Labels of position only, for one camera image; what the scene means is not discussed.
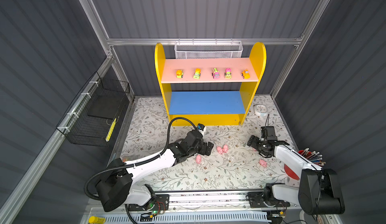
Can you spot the yellow bottle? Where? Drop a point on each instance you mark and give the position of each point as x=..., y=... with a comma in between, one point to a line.
x=96, y=220

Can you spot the green toy car orange top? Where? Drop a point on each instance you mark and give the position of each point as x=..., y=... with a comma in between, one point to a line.
x=197, y=73

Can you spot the green truck pink mixer drum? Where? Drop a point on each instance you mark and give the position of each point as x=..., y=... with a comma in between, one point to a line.
x=228, y=73

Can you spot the floral patterned table mat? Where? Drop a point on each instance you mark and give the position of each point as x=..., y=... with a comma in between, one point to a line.
x=239, y=168

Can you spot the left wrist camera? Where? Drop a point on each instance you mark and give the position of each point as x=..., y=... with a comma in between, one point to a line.
x=202, y=128

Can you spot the pink truck green striped top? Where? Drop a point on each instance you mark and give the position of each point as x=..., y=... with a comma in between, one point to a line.
x=215, y=73

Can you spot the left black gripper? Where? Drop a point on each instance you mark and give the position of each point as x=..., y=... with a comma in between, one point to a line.
x=208, y=148

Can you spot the orange yellow toy car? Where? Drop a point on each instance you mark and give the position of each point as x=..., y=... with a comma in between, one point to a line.
x=245, y=74

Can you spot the orange toy car green base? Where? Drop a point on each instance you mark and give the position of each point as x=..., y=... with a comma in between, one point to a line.
x=179, y=73

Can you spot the white slotted cable duct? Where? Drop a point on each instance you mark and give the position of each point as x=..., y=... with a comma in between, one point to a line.
x=204, y=217

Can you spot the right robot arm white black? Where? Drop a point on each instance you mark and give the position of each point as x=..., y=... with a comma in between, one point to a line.
x=319, y=191

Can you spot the bundle of coloured pencils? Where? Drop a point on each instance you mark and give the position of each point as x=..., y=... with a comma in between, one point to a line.
x=313, y=156

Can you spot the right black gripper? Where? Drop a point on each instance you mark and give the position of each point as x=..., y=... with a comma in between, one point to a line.
x=253, y=141

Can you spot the red cup holder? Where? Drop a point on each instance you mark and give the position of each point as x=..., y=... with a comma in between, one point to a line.
x=291, y=172

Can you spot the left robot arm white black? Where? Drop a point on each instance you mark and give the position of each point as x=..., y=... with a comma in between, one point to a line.
x=117, y=185

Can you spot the yellow shelf pink blue boards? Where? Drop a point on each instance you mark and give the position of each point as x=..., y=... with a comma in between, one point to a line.
x=212, y=108

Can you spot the white wire mesh basket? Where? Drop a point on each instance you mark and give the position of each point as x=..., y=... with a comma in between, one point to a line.
x=208, y=51

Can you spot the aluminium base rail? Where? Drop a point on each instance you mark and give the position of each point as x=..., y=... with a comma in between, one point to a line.
x=211, y=200

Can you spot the black wire basket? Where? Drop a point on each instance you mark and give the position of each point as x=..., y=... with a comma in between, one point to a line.
x=88, y=121

